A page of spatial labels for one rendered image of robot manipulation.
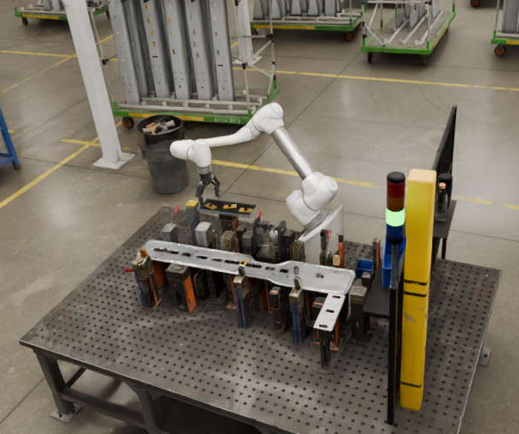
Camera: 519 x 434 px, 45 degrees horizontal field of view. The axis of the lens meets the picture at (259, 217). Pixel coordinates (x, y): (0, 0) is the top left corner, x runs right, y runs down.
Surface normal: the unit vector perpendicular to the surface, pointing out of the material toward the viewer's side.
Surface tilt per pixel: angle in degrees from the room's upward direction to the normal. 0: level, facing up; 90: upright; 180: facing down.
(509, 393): 0
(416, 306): 90
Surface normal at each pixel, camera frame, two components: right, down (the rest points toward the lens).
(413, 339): -0.37, 0.53
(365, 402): -0.10, -0.84
